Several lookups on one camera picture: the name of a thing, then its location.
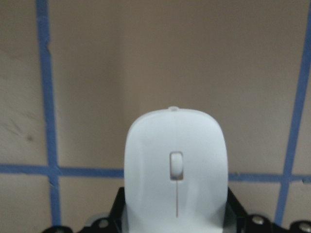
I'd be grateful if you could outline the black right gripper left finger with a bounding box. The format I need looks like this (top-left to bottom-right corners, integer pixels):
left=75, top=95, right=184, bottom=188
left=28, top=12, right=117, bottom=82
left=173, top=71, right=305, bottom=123
left=42, top=186, right=127, bottom=233

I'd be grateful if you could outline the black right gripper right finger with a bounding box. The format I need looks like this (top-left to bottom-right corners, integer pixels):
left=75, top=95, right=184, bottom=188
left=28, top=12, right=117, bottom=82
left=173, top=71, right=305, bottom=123
left=227, top=189, right=311, bottom=233

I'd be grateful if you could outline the white computer mouse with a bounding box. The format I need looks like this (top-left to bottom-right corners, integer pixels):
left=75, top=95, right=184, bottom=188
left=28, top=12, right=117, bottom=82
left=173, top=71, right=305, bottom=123
left=124, top=107, right=228, bottom=233

